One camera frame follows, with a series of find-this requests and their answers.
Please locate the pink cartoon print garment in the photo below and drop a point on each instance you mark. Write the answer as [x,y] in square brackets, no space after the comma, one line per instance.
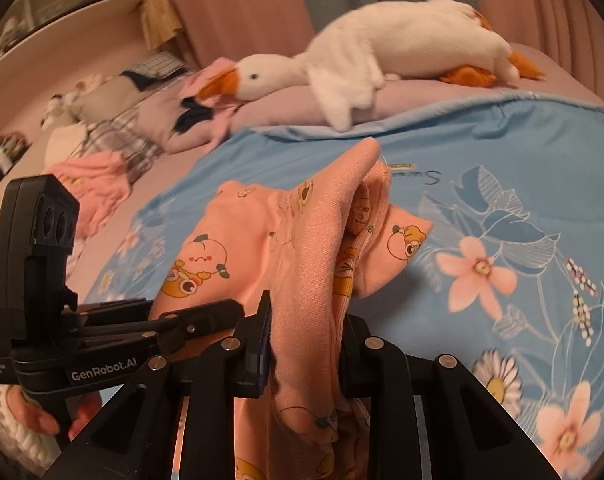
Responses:
[312,249]

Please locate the pink crumpled clothing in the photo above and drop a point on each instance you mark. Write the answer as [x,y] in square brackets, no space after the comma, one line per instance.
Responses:
[100,185]

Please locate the left hand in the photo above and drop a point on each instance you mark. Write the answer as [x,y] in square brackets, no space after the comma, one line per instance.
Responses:
[38,420]

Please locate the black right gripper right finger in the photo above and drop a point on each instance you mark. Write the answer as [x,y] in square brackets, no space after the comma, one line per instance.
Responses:
[431,419]

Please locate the navy dark garment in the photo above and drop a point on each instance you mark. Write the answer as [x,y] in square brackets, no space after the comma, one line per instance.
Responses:
[191,113]

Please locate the light pink garment on pillow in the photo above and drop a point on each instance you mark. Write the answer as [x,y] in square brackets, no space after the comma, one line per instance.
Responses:
[213,88]

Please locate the grey pillow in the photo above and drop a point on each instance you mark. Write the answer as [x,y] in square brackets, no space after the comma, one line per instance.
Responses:
[298,107]

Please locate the plaid grey cloth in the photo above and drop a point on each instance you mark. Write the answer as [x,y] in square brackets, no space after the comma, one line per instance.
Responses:
[121,134]

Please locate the blue floral bed sheet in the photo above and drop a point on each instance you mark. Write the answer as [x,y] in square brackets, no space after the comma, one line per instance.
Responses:
[510,279]

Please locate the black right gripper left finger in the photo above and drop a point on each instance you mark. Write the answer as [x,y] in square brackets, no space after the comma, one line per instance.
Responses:
[166,407]

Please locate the white goose plush toy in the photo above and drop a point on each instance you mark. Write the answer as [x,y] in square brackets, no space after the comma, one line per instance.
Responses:
[355,55]

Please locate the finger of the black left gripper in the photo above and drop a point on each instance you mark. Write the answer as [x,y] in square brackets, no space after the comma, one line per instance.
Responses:
[126,320]

